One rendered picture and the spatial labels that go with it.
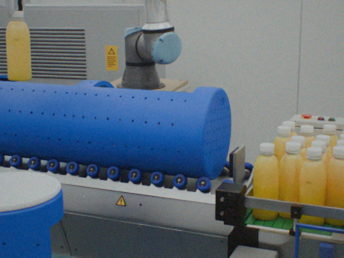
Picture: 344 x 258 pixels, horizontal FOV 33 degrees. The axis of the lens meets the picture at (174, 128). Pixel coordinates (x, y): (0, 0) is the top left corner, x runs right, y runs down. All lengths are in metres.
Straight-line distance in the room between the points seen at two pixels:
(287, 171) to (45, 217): 0.65
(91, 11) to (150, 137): 1.83
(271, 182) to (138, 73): 0.81
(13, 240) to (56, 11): 2.28
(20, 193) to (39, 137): 0.46
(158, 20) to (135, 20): 1.28
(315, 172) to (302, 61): 2.92
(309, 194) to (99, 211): 0.67
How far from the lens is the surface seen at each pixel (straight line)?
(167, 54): 2.05
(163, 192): 1.75
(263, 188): 1.58
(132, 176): 1.78
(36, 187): 1.50
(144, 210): 1.78
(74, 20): 3.47
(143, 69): 2.18
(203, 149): 1.64
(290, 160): 1.59
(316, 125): 1.93
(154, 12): 2.05
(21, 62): 1.81
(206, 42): 4.52
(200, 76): 4.56
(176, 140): 1.65
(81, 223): 1.92
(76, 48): 3.47
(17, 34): 1.81
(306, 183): 1.56
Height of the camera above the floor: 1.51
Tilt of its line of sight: 13 degrees down
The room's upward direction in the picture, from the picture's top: straight up
